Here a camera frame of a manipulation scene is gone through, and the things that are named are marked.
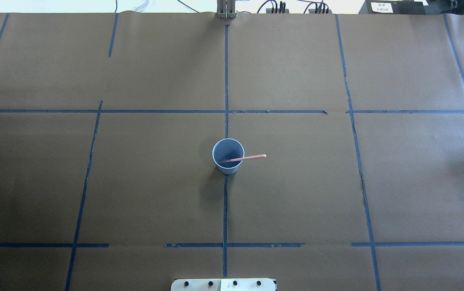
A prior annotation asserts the pink chopstick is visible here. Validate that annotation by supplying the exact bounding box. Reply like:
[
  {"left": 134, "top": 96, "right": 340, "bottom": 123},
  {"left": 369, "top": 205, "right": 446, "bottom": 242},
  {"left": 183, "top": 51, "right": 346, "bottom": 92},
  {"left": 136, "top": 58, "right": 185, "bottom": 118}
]
[{"left": 219, "top": 154, "right": 267, "bottom": 163}]

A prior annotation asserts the blue ribbed paper cup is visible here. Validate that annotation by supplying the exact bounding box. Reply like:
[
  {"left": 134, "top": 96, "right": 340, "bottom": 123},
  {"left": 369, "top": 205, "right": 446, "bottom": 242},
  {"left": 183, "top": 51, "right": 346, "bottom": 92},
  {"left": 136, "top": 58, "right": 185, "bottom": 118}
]
[{"left": 212, "top": 138, "right": 246, "bottom": 175}]

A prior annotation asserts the black control box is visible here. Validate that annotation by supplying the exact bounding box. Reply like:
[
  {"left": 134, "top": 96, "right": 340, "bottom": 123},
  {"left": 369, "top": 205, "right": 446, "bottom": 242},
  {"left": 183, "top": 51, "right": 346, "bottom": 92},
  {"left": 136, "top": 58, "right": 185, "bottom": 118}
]
[{"left": 358, "top": 0, "right": 426, "bottom": 15}]

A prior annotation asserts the aluminium frame post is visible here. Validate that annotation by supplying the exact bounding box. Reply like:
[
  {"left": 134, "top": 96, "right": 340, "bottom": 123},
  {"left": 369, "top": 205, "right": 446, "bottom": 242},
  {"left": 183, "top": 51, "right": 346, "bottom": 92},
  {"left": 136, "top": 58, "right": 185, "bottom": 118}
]
[{"left": 216, "top": 0, "right": 237, "bottom": 19}]

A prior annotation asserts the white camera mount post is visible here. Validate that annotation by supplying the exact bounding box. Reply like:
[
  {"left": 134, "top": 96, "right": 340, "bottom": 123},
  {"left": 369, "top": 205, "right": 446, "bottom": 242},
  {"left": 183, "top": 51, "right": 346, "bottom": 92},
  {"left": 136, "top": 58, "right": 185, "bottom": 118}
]
[{"left": 170, "top": 278, "right": 277, "bottom": 291}]

